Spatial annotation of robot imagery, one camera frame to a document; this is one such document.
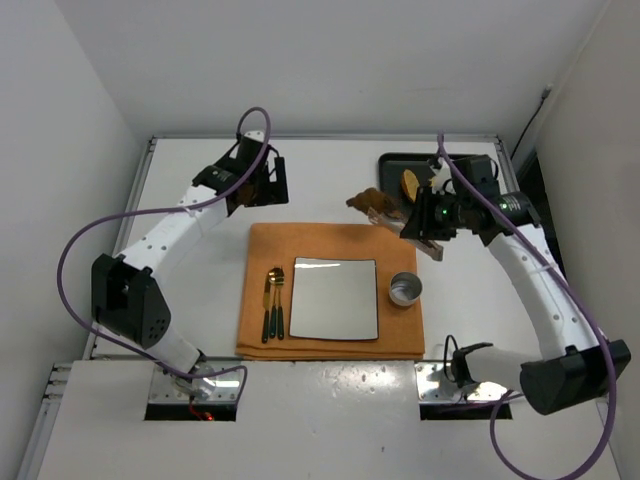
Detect gold spoon green handle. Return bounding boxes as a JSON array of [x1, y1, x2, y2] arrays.
[[268, 267, 284, 338]]

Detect metal cup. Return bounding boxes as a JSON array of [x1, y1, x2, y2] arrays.
[[389, 271, 423, 308]]

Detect dark brown bread piece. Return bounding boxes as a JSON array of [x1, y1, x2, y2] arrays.
[[346, 187, 405, 221]]

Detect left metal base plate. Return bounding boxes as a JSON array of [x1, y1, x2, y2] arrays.
[[148, 361, 244, 406]]

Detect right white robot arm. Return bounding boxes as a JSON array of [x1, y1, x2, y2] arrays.
[[400, 155, 631, 415]]

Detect black tray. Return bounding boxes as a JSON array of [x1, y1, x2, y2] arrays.
[[378, 152, 455, 215]]

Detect metal serving tongs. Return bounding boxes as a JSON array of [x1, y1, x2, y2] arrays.
[[364, 207, 446, 264]]

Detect metal base plate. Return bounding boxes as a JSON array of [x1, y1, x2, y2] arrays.
[[414, 361, 507, 406], [148, 361, 244, 406]]

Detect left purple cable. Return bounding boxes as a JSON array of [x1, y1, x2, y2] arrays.
[[56, 106, 274, 401]]

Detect bread slice left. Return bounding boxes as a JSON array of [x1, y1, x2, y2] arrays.
[[400, 169, 420, 203]]

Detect gold fork green handle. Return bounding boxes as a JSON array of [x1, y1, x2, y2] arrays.
[[275, 267, 285, 340]]

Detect gold knife green handle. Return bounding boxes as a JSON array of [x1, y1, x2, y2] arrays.
[[261, 272, 271, 344]]

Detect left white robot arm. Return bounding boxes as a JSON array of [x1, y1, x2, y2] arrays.
[[91, 131, 288, 395]]

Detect black wall cable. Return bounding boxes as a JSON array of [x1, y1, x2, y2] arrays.
[[512, 87, 551, 151]]

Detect orange cloth placemat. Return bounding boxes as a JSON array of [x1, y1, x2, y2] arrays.
[[236, 223, 425, 360]]

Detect white square plate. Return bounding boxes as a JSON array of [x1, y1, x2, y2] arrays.
[[289, 257, 379, 341]]

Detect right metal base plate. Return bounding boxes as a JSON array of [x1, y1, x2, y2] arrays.
[[414, 361, 507, 406]]

